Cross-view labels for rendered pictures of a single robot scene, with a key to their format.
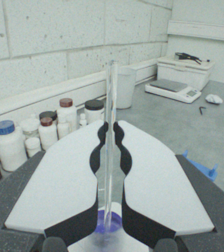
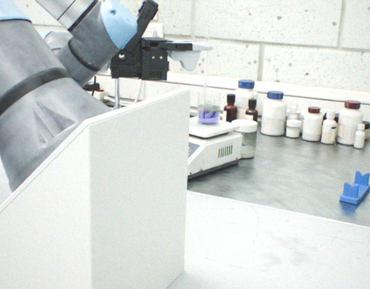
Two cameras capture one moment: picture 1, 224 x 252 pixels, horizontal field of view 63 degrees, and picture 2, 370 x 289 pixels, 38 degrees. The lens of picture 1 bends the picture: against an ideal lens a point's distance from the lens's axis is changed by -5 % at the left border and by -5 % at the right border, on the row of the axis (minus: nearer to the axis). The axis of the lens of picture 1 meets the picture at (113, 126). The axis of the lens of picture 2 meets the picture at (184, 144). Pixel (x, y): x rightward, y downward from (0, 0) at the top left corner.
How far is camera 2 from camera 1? 1.11 m
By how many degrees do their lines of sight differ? 73
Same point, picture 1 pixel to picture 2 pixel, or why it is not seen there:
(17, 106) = (319, 96)
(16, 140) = (273, 106)
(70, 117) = (344, 119)
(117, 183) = (290, 163)
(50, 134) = (308, 121)
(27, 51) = (359, 45)
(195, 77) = not seen: outside the picture
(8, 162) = (263, 122)
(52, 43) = not seen: outside the picture
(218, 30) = not seen: outside the picture
